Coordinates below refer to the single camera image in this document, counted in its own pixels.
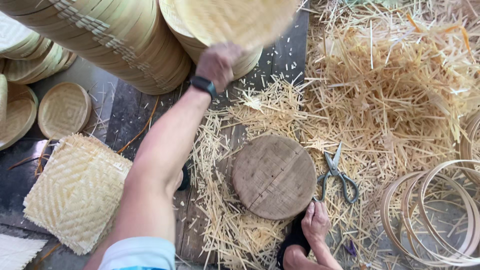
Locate person's right hand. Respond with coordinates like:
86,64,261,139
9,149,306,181
301,201,332,245

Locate person's left hand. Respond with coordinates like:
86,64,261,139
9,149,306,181
194,41,245,93

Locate round woven bamboo tray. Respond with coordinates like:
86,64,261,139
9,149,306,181
173,0,300,50

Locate black sandal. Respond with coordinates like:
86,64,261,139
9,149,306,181
177,164,191,192
276,211,313,269

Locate grey metal scissors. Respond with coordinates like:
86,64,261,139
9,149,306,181
313,142,360,205

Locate small purple clip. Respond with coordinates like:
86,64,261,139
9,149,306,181
343,240,358,258

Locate round wooden chopping block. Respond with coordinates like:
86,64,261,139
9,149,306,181
231,134,318,221

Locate person's leg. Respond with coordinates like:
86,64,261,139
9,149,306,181
282,244,314,270

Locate bamboo hoop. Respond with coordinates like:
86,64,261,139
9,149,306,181
380,170,480,268
400,165,480,264
418,160,480,260

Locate heap of bamboo offcuts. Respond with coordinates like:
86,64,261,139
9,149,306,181
189,0,480,270

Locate short stack of bamboo trays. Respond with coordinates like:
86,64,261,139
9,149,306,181
159,0,263,80

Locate black smartwatch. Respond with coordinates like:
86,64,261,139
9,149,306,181
189,76,218,101

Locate white shirt sleeve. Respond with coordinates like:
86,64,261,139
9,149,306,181
97,236,176,270

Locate orange bamboo strip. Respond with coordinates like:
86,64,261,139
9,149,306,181
116,96,160,155

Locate stack of square woven mats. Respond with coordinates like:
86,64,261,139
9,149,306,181
23,134,133,256

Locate tall stack of bamboo trays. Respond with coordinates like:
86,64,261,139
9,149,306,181
0,0,193,95

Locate small round bamboo tray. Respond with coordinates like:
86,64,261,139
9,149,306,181
38,82,92,140

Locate single square woven mat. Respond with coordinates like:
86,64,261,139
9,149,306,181
0,234,48,270

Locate large round bamboo tray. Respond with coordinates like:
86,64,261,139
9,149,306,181
0,74,39,151

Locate leaning pile of bamboo trays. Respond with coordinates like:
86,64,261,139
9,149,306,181
0,11,78,85

